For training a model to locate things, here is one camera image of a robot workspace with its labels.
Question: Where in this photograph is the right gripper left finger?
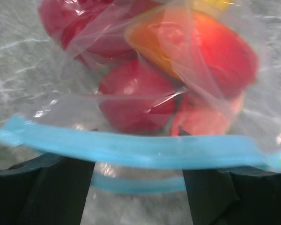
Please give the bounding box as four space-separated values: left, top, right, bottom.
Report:
0 154 95 225

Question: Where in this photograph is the red fake pepper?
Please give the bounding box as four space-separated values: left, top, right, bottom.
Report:
98 59 176 134

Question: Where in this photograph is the yellow fake fruit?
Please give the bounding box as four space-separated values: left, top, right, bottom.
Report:
193 0 233 11

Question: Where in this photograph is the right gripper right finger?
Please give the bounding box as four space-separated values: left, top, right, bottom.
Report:
183 169 281 225

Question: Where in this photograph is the fake watermelon slice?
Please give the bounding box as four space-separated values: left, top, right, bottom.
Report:
170 91 245 136

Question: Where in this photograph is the orange red fake fruit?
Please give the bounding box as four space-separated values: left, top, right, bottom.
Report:
125 5 258 97

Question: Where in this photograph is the clear zip top bag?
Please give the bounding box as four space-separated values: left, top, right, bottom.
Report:
0 0 281 195

